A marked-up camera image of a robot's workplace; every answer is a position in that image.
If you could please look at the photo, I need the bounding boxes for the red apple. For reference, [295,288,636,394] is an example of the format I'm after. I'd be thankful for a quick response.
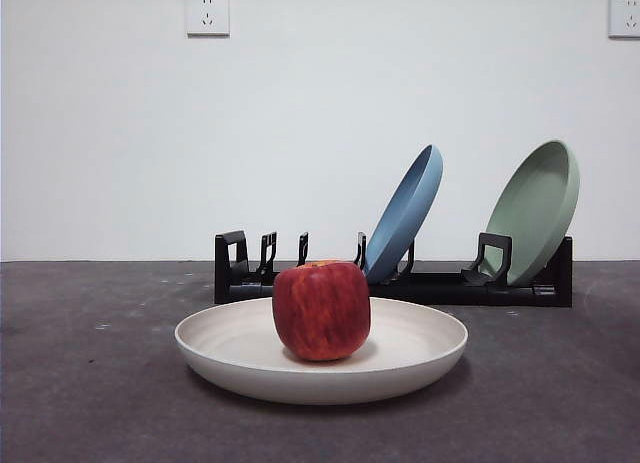
[272,259,372,363]

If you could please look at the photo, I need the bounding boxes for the pale yellow cream plate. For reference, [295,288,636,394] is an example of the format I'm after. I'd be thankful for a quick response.
[174,296,469,405]

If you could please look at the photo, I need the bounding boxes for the blue plate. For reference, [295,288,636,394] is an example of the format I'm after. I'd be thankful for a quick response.
[363,143,444,286]

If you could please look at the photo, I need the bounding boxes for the black plate rack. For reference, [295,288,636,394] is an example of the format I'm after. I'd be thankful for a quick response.
[213,230,574,308]

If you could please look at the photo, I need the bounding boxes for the green plate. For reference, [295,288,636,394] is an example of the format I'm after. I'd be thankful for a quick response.
[484,139,581,288]

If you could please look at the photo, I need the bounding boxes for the white wall socket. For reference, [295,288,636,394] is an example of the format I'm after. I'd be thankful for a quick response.
[608,0,640,39]
[186,0,231,38]

